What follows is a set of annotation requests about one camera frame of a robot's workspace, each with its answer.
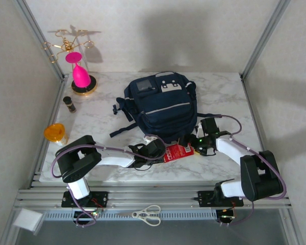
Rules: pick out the navy blue backpack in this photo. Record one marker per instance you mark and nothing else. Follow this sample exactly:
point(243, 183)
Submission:
point(163, 109)

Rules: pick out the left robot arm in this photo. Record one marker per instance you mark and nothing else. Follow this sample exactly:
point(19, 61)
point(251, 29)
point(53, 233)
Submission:
point(112, 159)

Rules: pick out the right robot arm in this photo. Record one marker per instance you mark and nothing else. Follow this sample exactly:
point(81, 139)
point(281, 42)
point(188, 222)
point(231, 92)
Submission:
point(229, 150)

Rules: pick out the small controller circuit board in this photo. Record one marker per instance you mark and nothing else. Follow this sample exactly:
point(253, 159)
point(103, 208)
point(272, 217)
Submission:
point(90, 217)
point(225, 217)

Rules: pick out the small dark brown bottle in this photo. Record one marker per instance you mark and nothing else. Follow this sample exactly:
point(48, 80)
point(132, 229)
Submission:
point(70, 104)

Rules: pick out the orange funnel cup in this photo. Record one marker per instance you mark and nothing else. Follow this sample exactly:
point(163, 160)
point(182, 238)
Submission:
point(54, 131)

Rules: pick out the pink goblet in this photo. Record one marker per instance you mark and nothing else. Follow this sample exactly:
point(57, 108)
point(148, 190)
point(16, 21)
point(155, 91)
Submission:
point(80, 75)

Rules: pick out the white pad in plastic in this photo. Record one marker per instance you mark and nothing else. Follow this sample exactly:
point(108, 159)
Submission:
point(26, 219)

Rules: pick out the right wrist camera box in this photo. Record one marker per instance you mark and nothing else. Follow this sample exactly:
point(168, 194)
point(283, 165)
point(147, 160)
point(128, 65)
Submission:
point(199, 130)

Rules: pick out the aluminium cross rail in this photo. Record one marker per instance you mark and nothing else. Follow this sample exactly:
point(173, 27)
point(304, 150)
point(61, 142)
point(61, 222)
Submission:
point(153, 197)

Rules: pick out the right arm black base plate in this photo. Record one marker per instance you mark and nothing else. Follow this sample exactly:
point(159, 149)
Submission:
point(206, 199)

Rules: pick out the aluminium side rail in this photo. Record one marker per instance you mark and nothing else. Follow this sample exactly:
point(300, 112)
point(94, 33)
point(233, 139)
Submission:
point(57, 104)
point(250, 102)

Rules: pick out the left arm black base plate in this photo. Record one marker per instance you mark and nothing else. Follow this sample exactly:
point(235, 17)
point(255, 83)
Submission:
point(99, 199)

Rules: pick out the right aluminium frame post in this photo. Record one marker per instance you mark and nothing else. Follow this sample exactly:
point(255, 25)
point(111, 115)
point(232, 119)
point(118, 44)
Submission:
point(266, 33)

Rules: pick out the aluminium frame post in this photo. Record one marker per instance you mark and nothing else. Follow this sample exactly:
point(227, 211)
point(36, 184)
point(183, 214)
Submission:
point(40, 38)
point(266, 33)

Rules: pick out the left aluminium frame post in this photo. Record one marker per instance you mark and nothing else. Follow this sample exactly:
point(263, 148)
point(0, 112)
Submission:
point(40, 38)

